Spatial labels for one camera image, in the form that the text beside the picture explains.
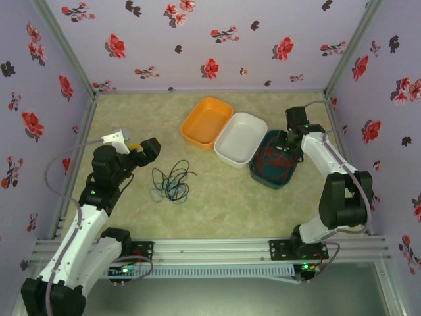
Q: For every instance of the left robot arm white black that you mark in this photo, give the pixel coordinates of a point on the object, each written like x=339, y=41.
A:
x=82, y=237

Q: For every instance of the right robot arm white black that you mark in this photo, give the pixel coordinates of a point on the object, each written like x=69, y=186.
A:
x=329, y=158

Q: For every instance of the white plastic tray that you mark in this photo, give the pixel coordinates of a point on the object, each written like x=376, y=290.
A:
x=241, y=138

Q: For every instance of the teal plastic tray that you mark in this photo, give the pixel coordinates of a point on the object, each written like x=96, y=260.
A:
x=263, y=179

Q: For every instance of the orange plastic tray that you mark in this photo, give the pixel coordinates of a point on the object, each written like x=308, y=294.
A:
x=207, y=121

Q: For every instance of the small controller board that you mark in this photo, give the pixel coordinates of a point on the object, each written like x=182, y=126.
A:
x=306, y=268
x=123, y=271

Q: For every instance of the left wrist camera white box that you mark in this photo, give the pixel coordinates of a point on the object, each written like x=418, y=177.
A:
x=115, y=138

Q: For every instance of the aluminium table edge rail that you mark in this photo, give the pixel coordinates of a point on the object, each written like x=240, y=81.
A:
x=92, y=104
x=332, y=115

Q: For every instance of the aluminium corner post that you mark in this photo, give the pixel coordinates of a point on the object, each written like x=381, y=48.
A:
x=62, y=42
x=355, y=42

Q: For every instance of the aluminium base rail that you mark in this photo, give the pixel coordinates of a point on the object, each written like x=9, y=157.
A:
x=213, y=250

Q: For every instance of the aluminium lower frame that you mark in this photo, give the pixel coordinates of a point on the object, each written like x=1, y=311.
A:
x=390, y=289

